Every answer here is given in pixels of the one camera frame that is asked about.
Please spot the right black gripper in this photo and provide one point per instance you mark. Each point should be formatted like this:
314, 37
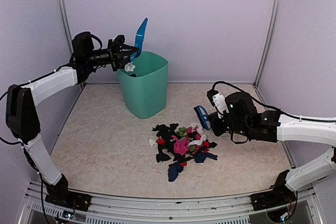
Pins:
218, 129

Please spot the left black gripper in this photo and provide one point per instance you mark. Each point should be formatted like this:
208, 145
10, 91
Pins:
116, 54

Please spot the blue hand brush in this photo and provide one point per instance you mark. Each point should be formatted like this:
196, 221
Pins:
202, 116

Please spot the blue dustpan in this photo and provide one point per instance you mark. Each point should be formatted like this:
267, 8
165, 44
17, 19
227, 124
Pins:
140, 37

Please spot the teal plastic waste bin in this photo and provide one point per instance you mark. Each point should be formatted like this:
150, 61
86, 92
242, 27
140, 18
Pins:
145, 89

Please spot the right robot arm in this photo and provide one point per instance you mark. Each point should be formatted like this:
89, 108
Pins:
237, 114

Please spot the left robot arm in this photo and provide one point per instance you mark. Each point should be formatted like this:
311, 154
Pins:
22, 102

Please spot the green paper scrap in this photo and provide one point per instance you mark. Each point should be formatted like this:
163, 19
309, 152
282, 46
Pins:
181, 131

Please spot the navy scrap front centre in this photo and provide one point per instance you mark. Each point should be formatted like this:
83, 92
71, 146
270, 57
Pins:
174, 170

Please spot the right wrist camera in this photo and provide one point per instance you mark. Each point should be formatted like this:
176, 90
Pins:
217, 100

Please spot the front aluminium rail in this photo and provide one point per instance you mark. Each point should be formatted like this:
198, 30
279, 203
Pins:
241, 208

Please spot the left aluminium frame post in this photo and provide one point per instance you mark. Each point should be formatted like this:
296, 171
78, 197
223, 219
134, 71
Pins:
65, 23

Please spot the aluminium frame post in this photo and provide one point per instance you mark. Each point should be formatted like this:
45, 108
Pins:
268, 42
65, 23

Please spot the right aluminium frame post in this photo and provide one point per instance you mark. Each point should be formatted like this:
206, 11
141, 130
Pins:
268, 42

